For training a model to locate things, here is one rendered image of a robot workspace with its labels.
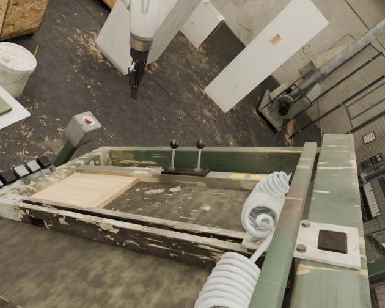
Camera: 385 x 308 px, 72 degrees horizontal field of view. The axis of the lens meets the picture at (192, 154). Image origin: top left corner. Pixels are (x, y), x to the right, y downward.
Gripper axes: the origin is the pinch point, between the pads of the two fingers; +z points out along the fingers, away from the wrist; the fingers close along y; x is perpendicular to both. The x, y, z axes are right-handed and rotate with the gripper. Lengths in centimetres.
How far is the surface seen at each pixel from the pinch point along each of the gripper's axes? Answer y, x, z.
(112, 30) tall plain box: 199, 129, 69
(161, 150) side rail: -0.6, -18.8, 26.1
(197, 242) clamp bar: -64, -48, -14
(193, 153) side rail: -2.6, -34.8, 16.7
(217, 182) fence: -28, -49, 2
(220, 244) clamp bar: -63, -53, -17
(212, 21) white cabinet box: 461, 65, 89
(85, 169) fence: -21.5, 9.7, 38.6
